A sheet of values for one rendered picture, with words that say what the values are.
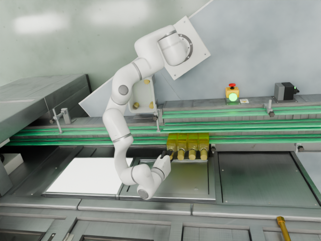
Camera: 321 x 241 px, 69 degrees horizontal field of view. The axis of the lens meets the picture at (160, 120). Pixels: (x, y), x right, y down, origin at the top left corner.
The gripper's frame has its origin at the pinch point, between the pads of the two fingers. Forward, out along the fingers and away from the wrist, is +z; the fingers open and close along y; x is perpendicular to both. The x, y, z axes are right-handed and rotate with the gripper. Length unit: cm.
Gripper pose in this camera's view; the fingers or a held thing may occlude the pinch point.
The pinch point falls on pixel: (169, 156)
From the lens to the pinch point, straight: 121.6
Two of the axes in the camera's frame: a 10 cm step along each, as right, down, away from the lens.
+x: -9.1, -1.0, 4.1
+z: 4.1, -4.2, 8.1
